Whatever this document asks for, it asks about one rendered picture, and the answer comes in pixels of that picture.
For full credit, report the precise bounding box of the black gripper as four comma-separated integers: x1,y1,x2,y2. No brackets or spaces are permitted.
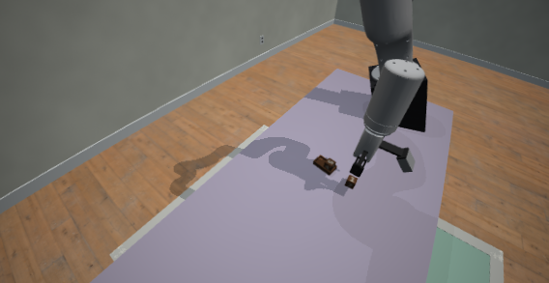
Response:
350,124,390,177

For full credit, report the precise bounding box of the brown number cube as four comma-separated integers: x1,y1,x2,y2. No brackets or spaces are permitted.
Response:
324,158,336,171
345,175,358,189

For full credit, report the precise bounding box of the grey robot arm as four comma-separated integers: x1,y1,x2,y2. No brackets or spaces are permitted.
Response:
360,0,425,173

